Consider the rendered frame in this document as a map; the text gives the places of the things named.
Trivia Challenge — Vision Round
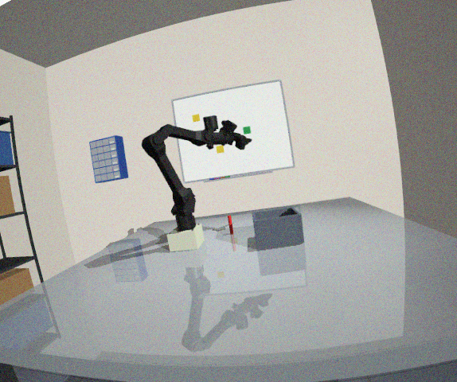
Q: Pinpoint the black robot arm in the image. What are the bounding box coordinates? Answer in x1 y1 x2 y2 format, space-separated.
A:
141 115 237 232

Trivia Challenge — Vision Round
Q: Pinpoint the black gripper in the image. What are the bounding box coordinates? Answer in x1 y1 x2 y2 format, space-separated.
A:
219 131 252 150

